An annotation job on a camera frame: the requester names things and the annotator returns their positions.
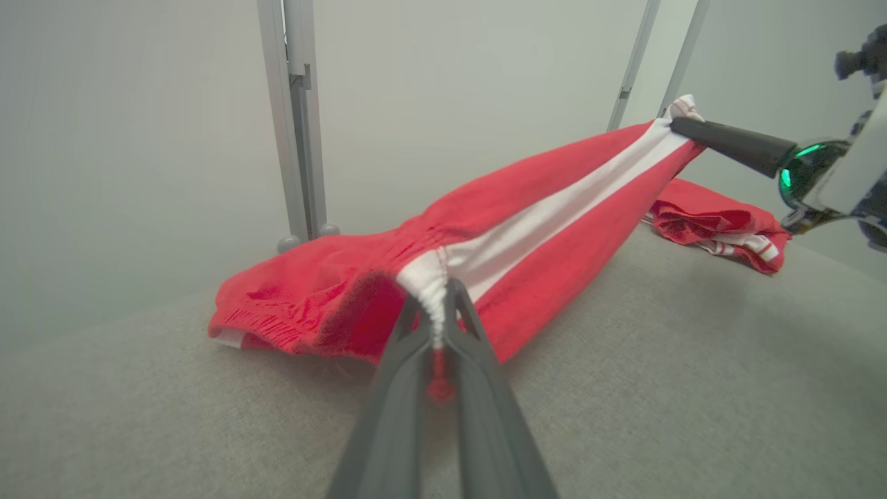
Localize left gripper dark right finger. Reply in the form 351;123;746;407
443;279;559;499

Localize grey partition post round feet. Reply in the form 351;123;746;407
258;0;342;254

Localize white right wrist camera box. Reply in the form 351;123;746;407
821;87;887;216

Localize grey metal partition post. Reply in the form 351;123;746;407
608;0;711;132

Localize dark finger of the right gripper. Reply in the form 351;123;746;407
670;116;798;179

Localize right gripper grey white body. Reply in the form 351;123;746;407
778;139;887;254

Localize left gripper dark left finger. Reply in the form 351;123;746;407
326;298;434;499

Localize red basketball jersey white sleeves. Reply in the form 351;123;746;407
641;178;792;275

